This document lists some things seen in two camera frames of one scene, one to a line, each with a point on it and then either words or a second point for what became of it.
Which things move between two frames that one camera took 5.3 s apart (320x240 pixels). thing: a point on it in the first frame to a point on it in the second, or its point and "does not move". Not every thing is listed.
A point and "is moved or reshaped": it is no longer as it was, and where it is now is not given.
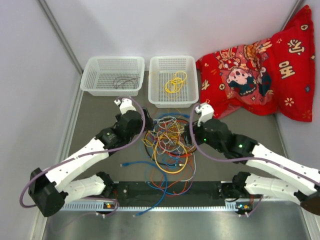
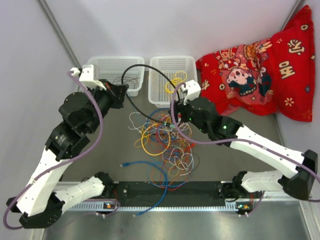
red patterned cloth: (276, 76) does not move
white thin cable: (193, 151) is moved or reshaped
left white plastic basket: (113, 76) does not move
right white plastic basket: (173, 81) does not move
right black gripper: (187, 137) to (182, 109)
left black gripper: (148, 121) to (118, 98)
